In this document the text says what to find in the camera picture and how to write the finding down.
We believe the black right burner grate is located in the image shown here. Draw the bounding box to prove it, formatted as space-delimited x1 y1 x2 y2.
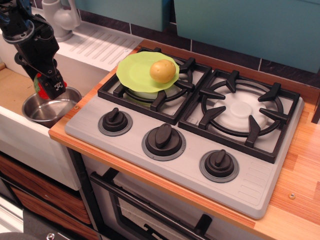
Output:
178 69 304 164

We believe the small steel pot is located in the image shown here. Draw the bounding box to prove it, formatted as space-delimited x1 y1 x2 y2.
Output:
21 86 82 128

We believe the black left burner grate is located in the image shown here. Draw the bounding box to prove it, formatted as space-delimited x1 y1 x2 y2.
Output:
97 47 212 125

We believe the light green plastic plate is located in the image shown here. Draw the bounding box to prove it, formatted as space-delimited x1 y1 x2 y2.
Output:
116 51 180 93

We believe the grey toy stove top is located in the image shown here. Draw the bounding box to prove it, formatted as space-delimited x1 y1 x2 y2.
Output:
64 47 304 219

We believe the black oven door handle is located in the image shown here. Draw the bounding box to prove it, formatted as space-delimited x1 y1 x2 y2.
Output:
89 168 212 240

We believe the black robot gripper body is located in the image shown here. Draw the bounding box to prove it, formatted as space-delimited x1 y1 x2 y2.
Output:
14 14 62 80

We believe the black middle stove knob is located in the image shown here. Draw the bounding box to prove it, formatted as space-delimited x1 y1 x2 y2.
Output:
141 123 187 162

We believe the black stove knob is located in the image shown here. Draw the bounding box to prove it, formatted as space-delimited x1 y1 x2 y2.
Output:
141 123 187 162
199 149 240 184
98 107 133 137

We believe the wooden drawer front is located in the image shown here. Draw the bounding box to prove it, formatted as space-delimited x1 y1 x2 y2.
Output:
0 152 92 226

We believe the white toy sink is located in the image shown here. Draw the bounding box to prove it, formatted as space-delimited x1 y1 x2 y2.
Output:
0 22 141 190

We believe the yellow toy potato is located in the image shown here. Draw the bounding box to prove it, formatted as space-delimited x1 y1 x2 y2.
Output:
149 59 176 84

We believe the black right stove knob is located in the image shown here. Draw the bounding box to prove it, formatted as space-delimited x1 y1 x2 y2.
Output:
199 149 240 184

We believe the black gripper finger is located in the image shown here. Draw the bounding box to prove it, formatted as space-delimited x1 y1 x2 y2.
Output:
37 72 68 100

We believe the black left stove knob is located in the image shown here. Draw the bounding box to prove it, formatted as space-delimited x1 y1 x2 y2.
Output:
98 107 133 137

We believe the grey toy faucet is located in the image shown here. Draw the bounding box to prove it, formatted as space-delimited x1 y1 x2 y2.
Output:
42 0 81 42

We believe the black burner grate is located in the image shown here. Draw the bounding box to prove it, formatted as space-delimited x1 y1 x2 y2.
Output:
178 69 304 164
97 47 212 125

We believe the red toy strawberry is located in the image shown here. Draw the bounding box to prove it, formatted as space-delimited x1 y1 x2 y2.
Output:
33 72 68 100

